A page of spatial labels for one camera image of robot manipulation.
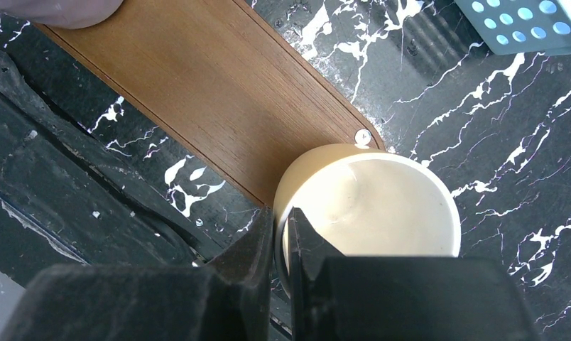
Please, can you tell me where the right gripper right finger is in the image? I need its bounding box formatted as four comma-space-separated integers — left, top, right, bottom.
287, 208, 540, 340

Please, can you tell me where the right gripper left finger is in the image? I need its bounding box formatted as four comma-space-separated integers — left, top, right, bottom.
0, 208, 273, 340

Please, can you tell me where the light blue plastic basket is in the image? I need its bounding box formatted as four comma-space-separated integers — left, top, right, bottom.
455, 0, 571, 56

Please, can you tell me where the yellow ceramic mug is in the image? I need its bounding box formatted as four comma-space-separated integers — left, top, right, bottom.
273, 144, 461, 293

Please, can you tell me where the purple ceramic mug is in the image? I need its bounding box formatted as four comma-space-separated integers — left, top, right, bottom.
0, 0, 124, 29

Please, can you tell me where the brown wooden oval tray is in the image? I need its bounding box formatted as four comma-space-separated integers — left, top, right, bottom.
40, 1, 384, 205

